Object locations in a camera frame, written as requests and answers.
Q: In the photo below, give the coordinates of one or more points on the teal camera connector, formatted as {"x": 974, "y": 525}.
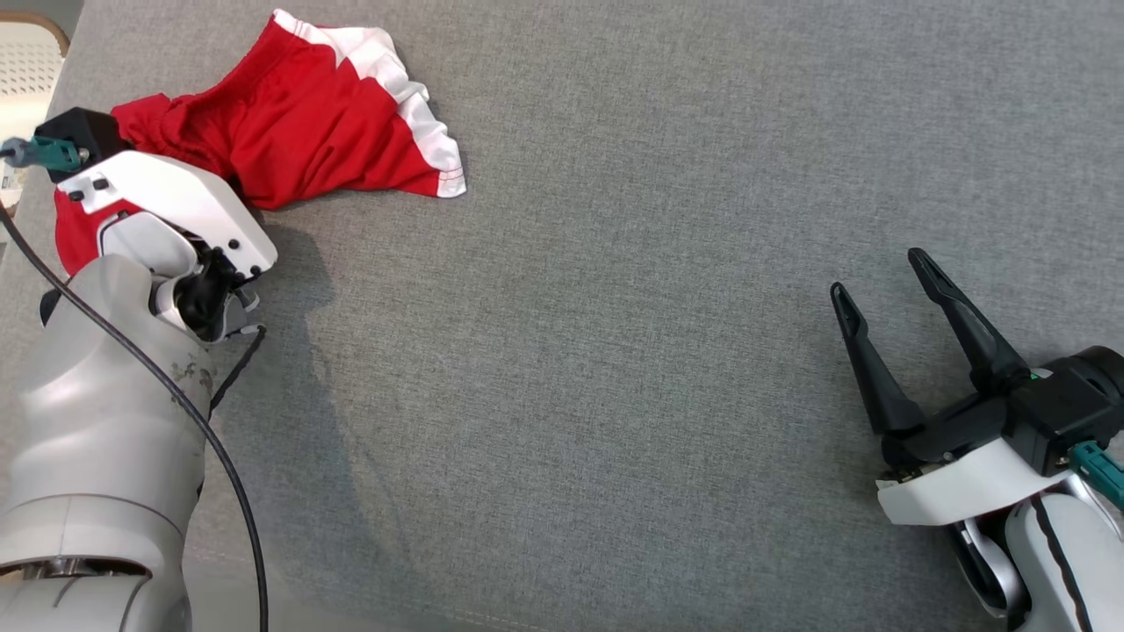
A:
{"x": 1102, "y": 470}
{"x": 53, "y": 154}

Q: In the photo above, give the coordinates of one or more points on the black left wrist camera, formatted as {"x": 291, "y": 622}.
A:
{"x": 83, "y": 132}

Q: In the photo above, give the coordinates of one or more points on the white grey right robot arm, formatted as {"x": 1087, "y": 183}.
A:
{"x": 1098, "y": 579}

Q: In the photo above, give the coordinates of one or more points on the teal left camera connector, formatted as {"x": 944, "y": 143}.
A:
{"x": 53, "y": 154}

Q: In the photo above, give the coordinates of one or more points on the white laundry basket wooden rim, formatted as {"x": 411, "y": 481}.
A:
{"x": 26, "y": 70}

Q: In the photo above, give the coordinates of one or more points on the red shorts white trim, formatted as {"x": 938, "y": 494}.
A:
{"x": 307, "y": 132}

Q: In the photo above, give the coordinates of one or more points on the teal right camera connector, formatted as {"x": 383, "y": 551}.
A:
{"x": 1102, "y": 470}

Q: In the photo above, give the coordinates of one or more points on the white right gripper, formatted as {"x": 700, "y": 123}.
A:
{"x": 957, "y": 491}

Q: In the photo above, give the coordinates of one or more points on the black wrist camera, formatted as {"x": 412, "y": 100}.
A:
{"x": 83, "y": 132}
{"x": 1062, "y": 412}

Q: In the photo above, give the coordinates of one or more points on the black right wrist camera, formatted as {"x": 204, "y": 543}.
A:
{"x": 1062, "y": 412}

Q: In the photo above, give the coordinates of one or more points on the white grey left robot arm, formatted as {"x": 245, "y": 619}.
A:
{"x": 97, "y": 421}

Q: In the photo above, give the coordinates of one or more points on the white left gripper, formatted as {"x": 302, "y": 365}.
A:
{"x": 176, "y": 193}

